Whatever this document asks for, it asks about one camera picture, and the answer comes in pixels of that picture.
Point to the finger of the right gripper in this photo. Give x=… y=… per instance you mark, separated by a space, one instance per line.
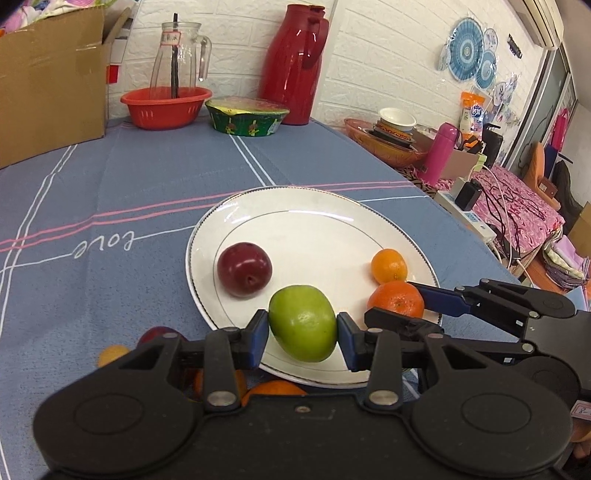
x=455 y=303
x=409 y=329

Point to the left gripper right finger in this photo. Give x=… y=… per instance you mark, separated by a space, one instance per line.
x=377 y=350

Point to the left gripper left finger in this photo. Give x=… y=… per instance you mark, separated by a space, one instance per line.
x=227 y=350

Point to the large orange mandarin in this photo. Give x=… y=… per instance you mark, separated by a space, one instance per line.
x=273 y=388

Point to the small orange kumquat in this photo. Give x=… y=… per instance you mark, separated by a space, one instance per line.
x=389 y=265

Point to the green apple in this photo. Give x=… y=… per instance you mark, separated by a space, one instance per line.
x=198 y=384
x=303 y=322

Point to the dark red plum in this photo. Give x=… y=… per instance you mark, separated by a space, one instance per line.
x=244 y=269

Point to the yellow-orange small fruit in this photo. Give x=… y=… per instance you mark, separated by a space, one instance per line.
x=110 y=354

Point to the dark purple plum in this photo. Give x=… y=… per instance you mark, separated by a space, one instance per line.
x=156 y=332

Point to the black power adapter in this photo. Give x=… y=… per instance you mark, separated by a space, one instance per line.
x=468 y=195

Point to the white round plate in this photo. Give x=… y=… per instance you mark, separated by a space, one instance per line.
x=312 y=237

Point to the pink thermos bottle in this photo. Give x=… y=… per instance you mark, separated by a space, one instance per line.
x=439 y=153

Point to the amber glass bowl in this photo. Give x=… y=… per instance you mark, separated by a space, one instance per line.
x=394 y=155

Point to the white paper cup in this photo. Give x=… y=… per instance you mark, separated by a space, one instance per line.
x=398 y=118

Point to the green foil bowl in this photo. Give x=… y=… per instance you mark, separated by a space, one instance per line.
x=243 y=116

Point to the red plastic basket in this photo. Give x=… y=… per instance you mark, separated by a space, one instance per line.
x=155 y=108

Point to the blue paper fan decoration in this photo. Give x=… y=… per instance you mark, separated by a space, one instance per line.
x=466 y=48

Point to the black stirrer in pitcher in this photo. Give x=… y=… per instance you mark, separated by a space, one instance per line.
x=174 y=61

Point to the glass pitcher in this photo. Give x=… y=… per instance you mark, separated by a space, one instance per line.
x=182 y=61

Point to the red thermos jug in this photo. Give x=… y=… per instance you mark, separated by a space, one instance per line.
x=294 y=60

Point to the brown cardboard box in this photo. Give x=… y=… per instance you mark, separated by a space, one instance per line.
x=54 y=82

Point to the floral cloth in box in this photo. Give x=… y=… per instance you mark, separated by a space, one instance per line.
x=32 y=11

